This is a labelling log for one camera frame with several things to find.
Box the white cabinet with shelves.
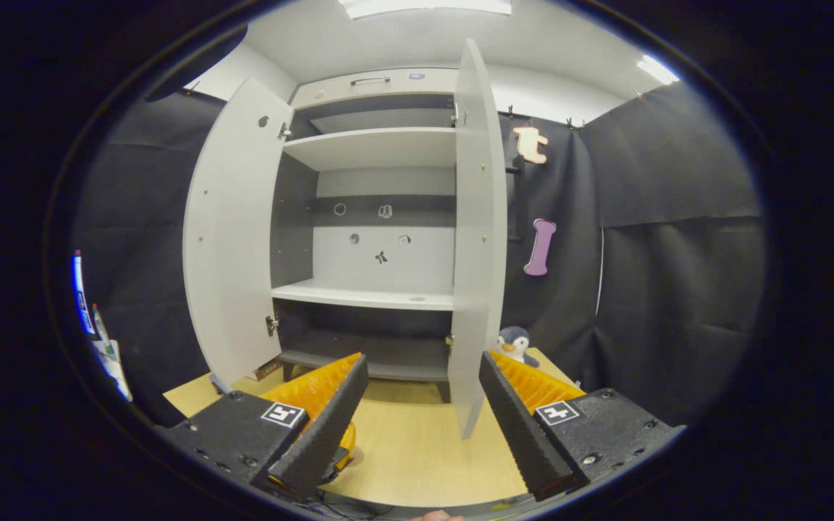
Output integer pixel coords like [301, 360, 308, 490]
[269, 67, 461, 402]

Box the small ceiling light panel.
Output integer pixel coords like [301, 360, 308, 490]
[636, 54, 681, 85]

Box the black backdrop cloth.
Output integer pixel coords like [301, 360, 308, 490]
[73, 80, 765, 428]

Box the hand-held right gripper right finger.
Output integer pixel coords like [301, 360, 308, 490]
[479, 351, 678, 501]

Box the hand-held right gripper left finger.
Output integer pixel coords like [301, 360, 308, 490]
[167, 353, 371, 500]

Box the white cabinet door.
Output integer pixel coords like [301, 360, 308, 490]
[183, 76, 295, 395]
[448, 38, 508, 440]

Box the large ceiling light panel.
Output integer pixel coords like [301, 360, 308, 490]
[337, 0, 513, 19]

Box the penguin plush toy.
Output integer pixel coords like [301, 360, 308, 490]
[497, 326, 541, 368]

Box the black door handle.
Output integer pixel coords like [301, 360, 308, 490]
[505, 163, 526, 243]

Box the white and blue object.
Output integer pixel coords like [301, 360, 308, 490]
[72, 250, 134, 402]

